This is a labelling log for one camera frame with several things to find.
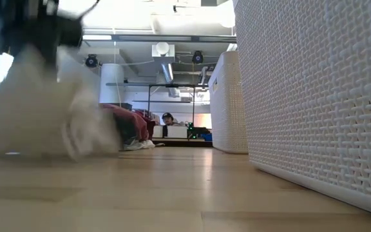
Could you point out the white garment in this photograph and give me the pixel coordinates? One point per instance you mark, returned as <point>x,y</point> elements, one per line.
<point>37,112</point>

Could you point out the dark red garment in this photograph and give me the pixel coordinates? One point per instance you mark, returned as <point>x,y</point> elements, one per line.
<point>130,119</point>

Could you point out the round black ceiling device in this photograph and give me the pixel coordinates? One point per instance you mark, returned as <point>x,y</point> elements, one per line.
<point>197,57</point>
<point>91,61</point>

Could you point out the white round column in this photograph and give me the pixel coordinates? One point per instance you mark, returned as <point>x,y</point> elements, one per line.
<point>111,83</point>

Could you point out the white box with round lamp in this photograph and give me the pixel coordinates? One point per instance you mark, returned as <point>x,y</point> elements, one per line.
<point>163,50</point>

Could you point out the person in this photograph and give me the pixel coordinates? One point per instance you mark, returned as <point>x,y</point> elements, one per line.
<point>168,118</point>

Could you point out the black device with green lights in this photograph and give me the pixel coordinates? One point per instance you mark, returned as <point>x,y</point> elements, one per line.
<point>198,132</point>

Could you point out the blue bin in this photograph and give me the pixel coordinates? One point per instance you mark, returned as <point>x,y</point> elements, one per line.
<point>207,137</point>

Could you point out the white woven laundry basket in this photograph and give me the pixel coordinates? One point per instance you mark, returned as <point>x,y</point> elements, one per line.
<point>317,96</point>
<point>229,103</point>

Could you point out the black metal frame rack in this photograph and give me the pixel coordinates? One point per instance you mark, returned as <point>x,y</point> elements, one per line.
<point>148,103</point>

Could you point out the silver ventilation duct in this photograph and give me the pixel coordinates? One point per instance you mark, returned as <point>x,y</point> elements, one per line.
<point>167,72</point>

